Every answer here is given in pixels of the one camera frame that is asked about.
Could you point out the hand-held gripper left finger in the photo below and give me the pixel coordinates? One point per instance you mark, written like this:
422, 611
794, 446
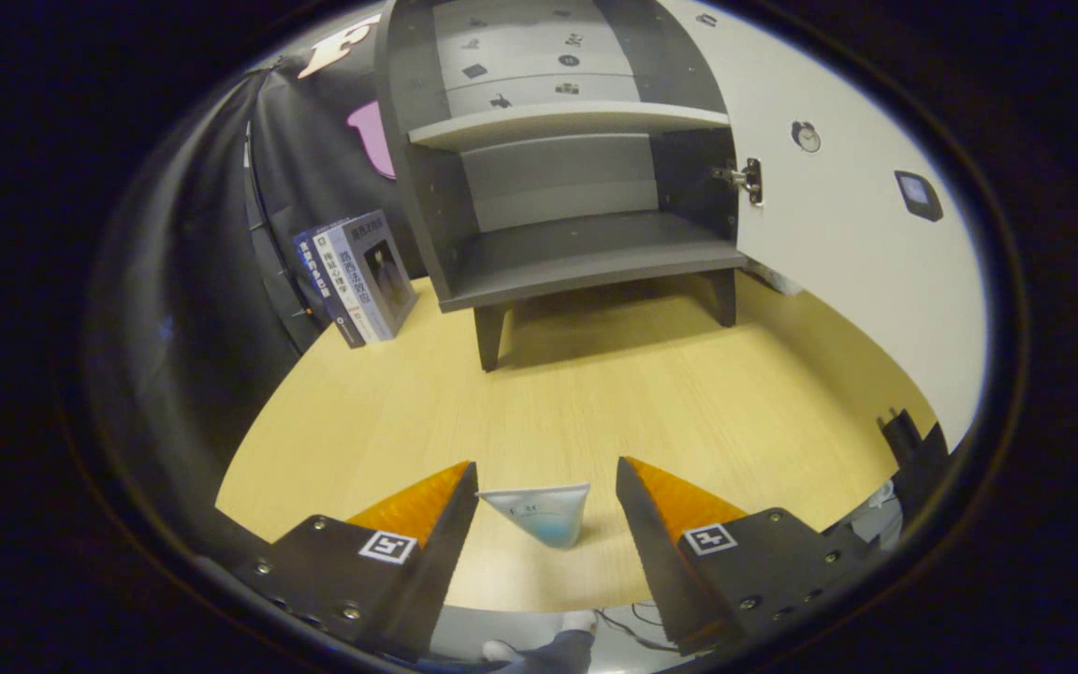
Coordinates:
427, 571

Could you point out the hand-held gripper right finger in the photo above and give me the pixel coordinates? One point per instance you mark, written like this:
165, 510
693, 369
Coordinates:
661, 552

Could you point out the white blue tube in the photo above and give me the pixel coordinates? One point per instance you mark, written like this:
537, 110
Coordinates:
544, 520

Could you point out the white cabinet door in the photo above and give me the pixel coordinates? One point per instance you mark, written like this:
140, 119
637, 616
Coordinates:
838, 281

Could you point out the person's leg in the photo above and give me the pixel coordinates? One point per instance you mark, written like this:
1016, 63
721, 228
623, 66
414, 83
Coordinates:
562, 651

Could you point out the small black clamp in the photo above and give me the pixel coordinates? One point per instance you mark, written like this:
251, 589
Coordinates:
904, 440

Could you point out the grey book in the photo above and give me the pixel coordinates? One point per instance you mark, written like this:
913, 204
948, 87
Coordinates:
385, 271

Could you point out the grey cabinet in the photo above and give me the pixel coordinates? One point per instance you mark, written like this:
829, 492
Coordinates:
586, 253

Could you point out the metal door hinge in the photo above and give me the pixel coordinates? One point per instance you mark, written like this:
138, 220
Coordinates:
750, 180

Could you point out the black stand pole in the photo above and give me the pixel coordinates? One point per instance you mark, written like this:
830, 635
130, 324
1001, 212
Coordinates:
263, 225

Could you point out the black backdrop cloth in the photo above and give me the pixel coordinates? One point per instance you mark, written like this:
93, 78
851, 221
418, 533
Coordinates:
314, 178

